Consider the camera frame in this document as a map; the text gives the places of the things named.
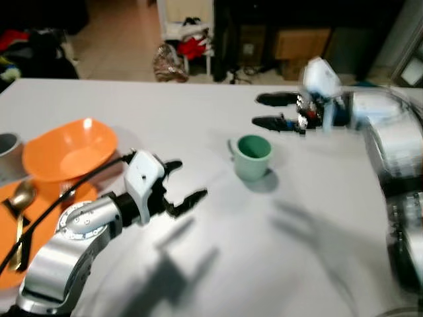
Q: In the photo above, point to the grey framed panel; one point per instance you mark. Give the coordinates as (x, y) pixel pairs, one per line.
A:
(411, 71)

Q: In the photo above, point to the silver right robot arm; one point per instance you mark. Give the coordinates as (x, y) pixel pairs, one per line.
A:
(393, 152)

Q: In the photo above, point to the patterned bag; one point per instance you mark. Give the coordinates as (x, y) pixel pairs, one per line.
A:
(169, 65)

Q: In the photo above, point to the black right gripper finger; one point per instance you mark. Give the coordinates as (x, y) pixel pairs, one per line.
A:
(277, 99)
(274, 123)

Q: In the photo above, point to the red cloth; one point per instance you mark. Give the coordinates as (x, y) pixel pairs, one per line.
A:
(193, 47)

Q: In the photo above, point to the brown cardboard box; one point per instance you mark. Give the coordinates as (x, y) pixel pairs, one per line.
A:
(301, 43)

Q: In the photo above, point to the metal fork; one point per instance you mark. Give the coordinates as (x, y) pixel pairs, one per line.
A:
(67, 191)

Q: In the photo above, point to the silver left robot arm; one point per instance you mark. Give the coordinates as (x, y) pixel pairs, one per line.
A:
(63, 251)

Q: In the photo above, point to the orange bowl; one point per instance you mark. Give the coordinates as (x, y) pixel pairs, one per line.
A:
(66, 155)

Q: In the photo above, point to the dark wooden cabinet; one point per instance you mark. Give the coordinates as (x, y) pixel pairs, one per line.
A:
(357, 26)

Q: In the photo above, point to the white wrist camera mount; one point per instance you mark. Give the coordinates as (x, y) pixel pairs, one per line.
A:
(322, 79)
(142, 173)

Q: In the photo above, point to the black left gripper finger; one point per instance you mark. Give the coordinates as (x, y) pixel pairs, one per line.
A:
(190, 202)
(173, 166)

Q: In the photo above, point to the green cup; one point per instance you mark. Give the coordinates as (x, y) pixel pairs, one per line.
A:
(252, 162)

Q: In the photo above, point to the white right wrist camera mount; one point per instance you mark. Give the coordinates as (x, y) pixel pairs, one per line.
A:
(322, 79)

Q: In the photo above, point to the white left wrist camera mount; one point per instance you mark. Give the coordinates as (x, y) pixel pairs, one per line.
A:
(142, 173)

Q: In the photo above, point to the black bag pile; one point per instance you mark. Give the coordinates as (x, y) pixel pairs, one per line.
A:
(39, 56)

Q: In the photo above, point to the grey enamel mug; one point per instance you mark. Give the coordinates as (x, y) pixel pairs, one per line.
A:
(8, 155)

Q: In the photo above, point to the orange plate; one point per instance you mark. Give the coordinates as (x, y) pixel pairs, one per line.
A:
(46, 211)

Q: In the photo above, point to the metal spoon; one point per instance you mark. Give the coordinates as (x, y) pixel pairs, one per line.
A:
(23, 195)

